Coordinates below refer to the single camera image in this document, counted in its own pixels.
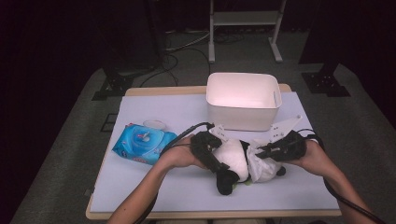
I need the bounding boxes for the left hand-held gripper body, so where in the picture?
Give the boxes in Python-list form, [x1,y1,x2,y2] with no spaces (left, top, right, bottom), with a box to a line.
[190,123,229,172]

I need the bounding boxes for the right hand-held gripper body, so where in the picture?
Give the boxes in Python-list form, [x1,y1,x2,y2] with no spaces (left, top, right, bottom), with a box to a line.
[269,115,308,162]

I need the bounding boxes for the white wet wipe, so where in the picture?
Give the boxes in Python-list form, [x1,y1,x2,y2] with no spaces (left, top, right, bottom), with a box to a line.
[247,139,283,184]

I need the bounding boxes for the panda plush toy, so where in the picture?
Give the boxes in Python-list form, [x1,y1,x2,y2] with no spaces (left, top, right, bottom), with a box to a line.
[214,136,288,196]

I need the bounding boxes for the white storage bin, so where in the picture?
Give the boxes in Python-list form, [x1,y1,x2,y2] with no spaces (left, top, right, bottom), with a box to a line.
[205,72,283,133]

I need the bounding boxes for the blue wet wipes pack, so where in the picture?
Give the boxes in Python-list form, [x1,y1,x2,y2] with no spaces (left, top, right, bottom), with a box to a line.
[111,123,178,166]

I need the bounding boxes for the person's left hand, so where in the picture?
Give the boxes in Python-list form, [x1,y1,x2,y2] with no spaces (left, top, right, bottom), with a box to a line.
[158,135,207,171]

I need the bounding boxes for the person's right hand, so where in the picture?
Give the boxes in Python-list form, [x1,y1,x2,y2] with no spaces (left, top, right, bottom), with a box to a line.
[287,139,339,180]

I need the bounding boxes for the wooden table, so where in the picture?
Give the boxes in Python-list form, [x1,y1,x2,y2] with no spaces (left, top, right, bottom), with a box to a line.
[85,83,344,220]

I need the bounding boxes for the white metal stand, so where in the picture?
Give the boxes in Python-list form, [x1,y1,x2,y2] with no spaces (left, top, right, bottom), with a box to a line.
[208,0,288,64]

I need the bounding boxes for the left hand-held gripper cable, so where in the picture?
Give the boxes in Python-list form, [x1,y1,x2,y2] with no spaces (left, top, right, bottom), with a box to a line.
[134,121,217,224]

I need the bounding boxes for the black floor cable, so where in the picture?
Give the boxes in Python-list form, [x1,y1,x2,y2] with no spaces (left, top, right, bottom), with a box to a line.
[139,46,213,88]

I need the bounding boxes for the white floor cable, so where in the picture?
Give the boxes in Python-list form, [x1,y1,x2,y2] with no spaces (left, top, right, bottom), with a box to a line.
[164,29,213,52]

